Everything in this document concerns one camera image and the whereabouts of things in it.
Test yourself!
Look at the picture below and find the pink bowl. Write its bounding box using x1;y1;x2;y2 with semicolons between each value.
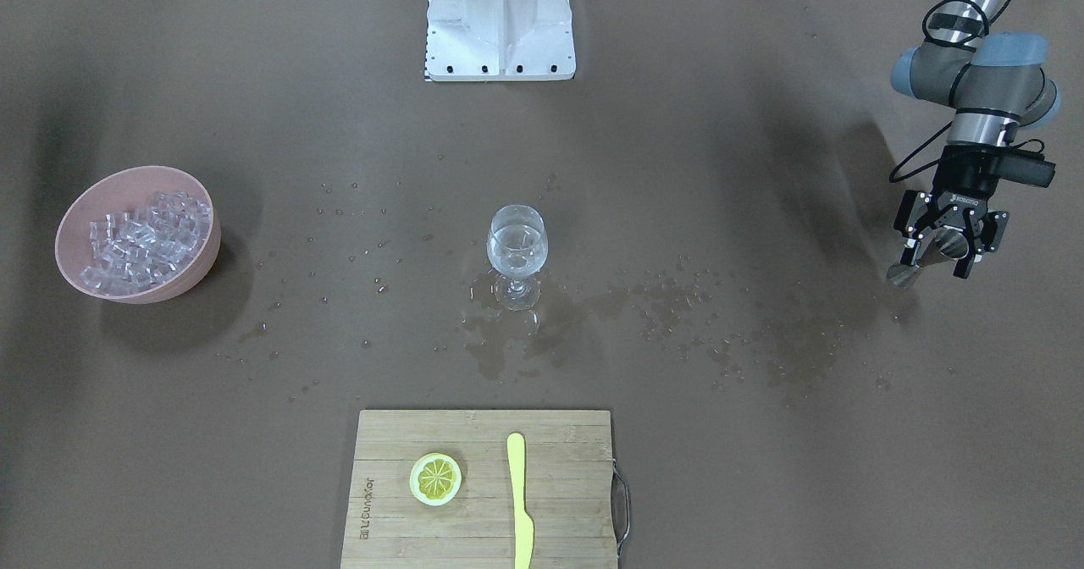
54;165;221;303

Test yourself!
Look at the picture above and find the clear wine glass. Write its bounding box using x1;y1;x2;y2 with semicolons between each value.
487;205;549;311

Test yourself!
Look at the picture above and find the steel double jigger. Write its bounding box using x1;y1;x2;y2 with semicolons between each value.
883;227;970;289

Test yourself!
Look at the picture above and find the pile of ice cubes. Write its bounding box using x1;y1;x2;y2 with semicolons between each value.
78;191;212;296

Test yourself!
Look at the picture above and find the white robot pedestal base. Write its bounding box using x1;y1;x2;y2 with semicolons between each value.
423;0;577;82

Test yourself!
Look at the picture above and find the brown table mat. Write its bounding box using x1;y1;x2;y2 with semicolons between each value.
1;0;1081;568

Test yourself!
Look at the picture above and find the lemon slice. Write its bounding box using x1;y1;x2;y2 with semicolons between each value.
409;452;463;507

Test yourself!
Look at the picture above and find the yellow plastic knife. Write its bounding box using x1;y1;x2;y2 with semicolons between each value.
505;434;535;568

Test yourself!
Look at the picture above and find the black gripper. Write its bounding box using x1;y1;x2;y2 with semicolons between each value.
894;146;1009;279

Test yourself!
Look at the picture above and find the bamboo cutting board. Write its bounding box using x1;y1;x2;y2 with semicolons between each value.
340;408;628;568

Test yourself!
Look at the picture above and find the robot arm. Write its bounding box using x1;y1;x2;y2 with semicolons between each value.
886;0;1062;288

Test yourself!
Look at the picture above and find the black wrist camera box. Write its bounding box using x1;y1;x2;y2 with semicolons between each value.
993;150;1056;187

